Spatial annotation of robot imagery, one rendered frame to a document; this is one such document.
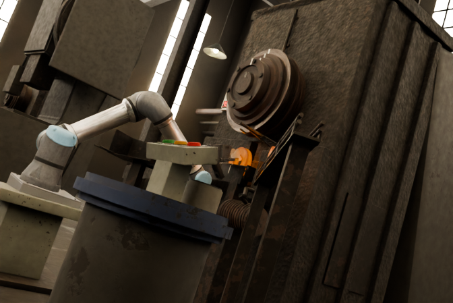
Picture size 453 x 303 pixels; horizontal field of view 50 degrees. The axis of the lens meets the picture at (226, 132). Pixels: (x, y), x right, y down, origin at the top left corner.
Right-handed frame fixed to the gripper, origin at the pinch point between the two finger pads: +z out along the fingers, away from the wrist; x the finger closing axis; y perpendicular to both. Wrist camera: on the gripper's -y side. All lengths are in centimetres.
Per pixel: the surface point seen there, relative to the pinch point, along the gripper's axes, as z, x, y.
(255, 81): 1.3, -6.8, 39.5
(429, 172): 89, -49, -1
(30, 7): 124, 1001, 276
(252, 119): 1.1, -6.3, 20.4
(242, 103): -3.5, -3.2, 28.1
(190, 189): -69, -65, -5
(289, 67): 12, -19, 47
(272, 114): 3.9, -18.0, 23.4
